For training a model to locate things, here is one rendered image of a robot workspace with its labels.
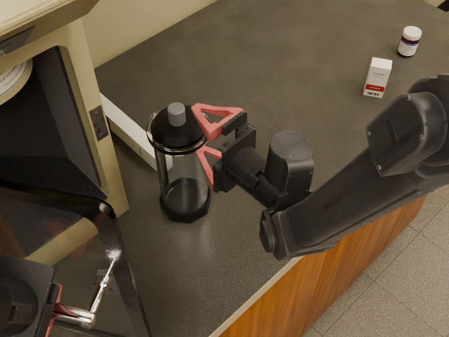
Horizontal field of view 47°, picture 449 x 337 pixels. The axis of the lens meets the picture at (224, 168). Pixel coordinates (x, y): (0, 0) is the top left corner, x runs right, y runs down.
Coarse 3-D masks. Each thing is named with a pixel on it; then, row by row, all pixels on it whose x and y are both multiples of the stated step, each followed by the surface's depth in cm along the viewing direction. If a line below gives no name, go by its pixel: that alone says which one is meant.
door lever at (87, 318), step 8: (96, 288) 65; (104, 288) 65; (96, 296) 64; (56, 304) 63; (64, 304) 63; (96, 304) 63; (56, 312) 62; (64, 312) 62; (72, 312) 62; (80, 312) 62; (88, 312) 62; (96, 312) 63; (72, 320) 62; (80, 320) 62; (88, 320) 62; (88, 328) 62
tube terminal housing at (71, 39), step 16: (64, 32) 68; (80, 32) 70; (32, 48) 66; (48, 48) 68; (64, 48) 73; (80, 48) 71; (0, 64) 64; (16, 64) 66; (64, 64) 75; (80, 64) 73; (80, 80) 75; (96, 80) 77; (80, 96) 80; (96, 96) 79; (80, 112) 82; (96, 144) 85; (112, 144) 88; (96, 160) 92; (112, 160) 91; (112, 176) 93; (112, 192) 96; (128, 208) 103
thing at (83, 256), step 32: (0, 192) 52; (32, 192) 51; (0, 224) 58; (32, 224) 56; (64, 224) 54; (96, 224) 52; (32, 256) 63; (64, 256) 61; (96, 256) 58; (64, 288) 69; (128, 288) 63; (64, 320) 80; (96, 320) 76; (128, 320) 72
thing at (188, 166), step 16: (160, 144) 84; (192, 144) 84; (160, 160) 89; (176, 160) 87; (192, 160) 88; (160, 176) 93; (176, 176) 90; (192, 176) 91; (176, 192) 94; (192, 192) 95; (176, 208) 98; (192, 208) 99
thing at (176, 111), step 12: (168, 108) 83; (180, 108) 83; (156, 120) 86; (168, 120) 86; (180, 120) 84; (192, 120) 86; (156, 132) 85; (168, 132) 84; (180, 132) 84; (192, 132) 84; (168, 144) 84; (180, 144) 84
